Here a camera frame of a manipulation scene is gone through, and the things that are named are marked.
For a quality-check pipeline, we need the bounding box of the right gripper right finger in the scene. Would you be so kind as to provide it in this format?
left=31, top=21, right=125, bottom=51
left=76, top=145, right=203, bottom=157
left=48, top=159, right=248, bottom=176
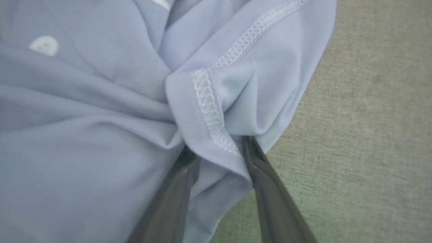
left=241, top=135, right=320, bottom=243

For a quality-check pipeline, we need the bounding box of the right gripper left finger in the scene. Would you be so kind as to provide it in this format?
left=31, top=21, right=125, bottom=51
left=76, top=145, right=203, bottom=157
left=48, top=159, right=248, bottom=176
left=127, top=145, right=202, bottom=243

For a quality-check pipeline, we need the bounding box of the light blue polo shirt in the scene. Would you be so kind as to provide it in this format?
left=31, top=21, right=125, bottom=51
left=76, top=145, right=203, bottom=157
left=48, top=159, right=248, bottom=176
left=0, top=0, right=338, bottom=243

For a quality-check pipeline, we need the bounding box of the grey fabric covered table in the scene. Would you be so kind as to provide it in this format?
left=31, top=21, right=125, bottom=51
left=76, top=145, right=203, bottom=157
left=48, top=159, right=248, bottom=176
left=209, top=0, right=432, bottom=243

